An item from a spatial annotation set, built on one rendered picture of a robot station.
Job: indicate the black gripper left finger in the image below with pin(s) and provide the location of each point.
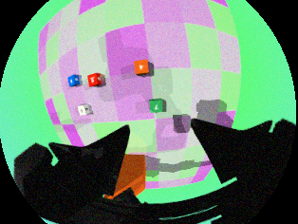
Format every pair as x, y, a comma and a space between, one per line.
101, 161

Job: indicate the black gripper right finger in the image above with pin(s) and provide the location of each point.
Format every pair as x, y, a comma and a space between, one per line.
227, 147

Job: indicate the blue block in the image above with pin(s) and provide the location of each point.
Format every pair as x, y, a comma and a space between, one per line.
73, 80

